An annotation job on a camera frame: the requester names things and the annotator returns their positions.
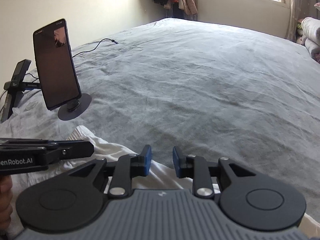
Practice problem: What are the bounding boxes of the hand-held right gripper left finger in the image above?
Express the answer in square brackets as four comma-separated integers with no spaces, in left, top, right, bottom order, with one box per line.
[62,144,152,198]

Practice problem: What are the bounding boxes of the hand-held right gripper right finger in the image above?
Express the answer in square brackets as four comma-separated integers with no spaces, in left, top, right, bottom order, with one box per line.
[172,146,263,198]

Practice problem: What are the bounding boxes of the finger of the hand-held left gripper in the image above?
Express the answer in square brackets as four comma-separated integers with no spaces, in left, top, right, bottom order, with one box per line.
[45,141,95,165]
[0,137,59,147]

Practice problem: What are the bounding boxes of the white pants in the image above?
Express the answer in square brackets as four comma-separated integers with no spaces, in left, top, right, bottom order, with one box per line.
[10,126,222,198]

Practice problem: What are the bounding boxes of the person's left hand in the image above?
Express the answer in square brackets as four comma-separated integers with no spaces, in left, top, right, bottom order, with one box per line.
[0,175,13,232]

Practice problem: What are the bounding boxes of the round grey phone stand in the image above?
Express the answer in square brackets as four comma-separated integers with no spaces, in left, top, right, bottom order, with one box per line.
[57,93,92,121]

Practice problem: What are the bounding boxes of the black device with stand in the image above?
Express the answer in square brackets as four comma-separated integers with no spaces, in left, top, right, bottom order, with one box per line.
[0,59,42,123]

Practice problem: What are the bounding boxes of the black smartphone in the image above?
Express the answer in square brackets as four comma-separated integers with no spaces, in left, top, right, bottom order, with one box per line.
[32,18,82,111]

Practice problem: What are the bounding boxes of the grey bed blanket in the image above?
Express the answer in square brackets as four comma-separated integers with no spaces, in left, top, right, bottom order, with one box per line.
[0,17,320,240]

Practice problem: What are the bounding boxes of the folded pink grey quilt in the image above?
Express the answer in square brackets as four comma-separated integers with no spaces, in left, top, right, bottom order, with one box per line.
[296,17,320,60]

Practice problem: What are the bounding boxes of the beige curtain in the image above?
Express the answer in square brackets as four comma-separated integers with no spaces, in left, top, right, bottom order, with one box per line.
[285,0,320,42]

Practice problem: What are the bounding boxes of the black charging cable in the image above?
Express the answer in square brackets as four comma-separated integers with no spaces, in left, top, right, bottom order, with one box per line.
[72,39,120,58]

